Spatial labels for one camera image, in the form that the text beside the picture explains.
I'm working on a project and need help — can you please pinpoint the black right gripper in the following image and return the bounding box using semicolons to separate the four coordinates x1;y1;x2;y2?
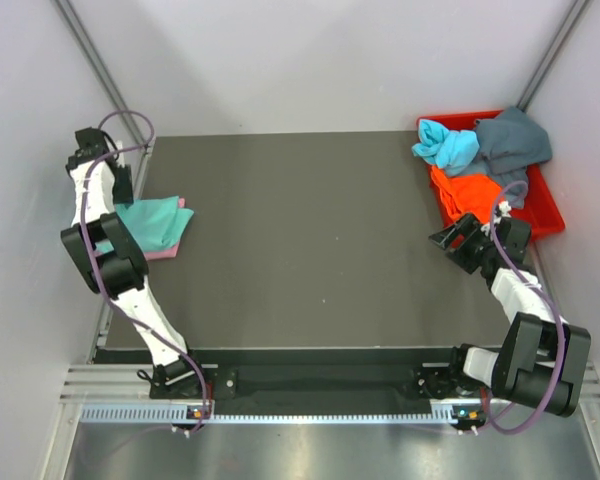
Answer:
429;213;498;274

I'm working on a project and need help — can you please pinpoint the teal t shirt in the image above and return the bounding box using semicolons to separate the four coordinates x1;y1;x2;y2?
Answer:
115;196;194;254

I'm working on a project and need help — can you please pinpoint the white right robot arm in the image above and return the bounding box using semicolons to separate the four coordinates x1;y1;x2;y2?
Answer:
429;213;591;417

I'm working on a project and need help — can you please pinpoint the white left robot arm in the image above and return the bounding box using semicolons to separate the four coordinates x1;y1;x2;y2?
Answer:
60;127;208;398

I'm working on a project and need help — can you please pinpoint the orange t shirt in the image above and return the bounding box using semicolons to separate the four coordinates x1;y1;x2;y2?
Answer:
429;166;502;226

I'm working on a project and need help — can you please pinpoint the pink folded t shirt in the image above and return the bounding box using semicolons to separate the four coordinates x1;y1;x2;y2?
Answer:
144;198;187;261

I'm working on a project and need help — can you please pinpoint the red plastic bin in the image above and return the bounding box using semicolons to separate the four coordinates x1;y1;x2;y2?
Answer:
415;110;565;242

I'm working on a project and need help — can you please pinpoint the light blue t shirt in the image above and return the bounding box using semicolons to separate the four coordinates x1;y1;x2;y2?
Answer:
411;119;479;177

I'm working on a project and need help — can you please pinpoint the grey blue t shirt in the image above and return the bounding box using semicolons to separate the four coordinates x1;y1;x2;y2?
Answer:
464;107;553;187

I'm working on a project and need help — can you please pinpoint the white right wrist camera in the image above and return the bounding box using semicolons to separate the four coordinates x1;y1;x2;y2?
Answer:
491;200;512;225

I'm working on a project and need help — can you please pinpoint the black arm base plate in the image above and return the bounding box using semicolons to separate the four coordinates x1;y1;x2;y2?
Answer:
149;363;508;404

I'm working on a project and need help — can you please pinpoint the grey slotted cable duct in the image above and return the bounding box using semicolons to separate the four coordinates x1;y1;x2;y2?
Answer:
80;403;480;425

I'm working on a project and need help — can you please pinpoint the aluminium frame rail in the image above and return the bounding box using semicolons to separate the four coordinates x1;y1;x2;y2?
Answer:
59;360;600;405

